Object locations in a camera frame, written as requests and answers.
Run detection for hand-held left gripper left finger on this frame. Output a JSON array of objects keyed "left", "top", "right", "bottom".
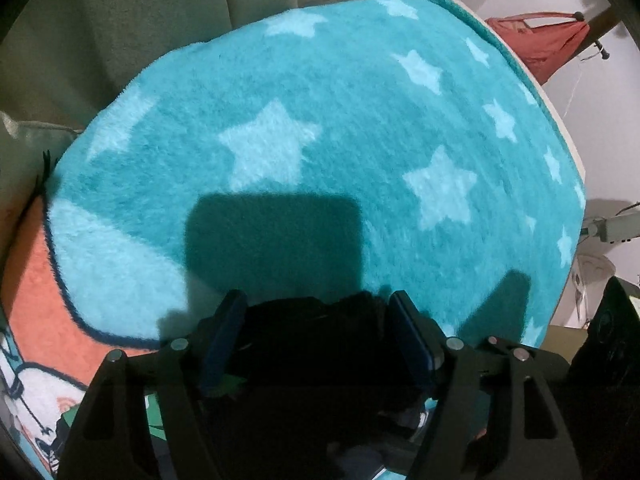
[{"left": 57, "top": 290, "right": 249, "bottom": 480}]

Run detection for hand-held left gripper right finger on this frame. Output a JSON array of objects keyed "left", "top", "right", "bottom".
[{"left": 387, "top": 290, "right": 583, "bottom": 480}]

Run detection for black pants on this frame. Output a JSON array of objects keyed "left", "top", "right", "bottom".
[{"left": 200, "top": 296, "right": 437, "bottom": 466}]

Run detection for black speaker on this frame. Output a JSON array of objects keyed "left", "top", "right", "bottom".
[{"left": 570, "top": 276, "right": 640, "bottom": 381}]

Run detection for white power strip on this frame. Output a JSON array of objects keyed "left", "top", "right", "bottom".
[{"left": 582, "top": 209, "right": 640, "bottom": 247}]

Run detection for teal star printed blanket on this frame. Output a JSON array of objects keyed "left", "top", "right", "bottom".
[{"left": 0, "top": 0, "right": 587, "bottom": 480}]

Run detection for red cloth bag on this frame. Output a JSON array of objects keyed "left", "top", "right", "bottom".
[{"left": 486, "top": 12, "right": 592, "bottom": 84}]

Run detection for grey-green sofa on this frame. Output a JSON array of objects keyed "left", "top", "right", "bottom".
[{"left": 0, "top": 0, "right": 463, "bottom": 133}]

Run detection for wooden coat rack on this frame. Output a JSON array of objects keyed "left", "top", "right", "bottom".
[{"left": 574, "top": 0, "right": 623, "bottom": 61}]

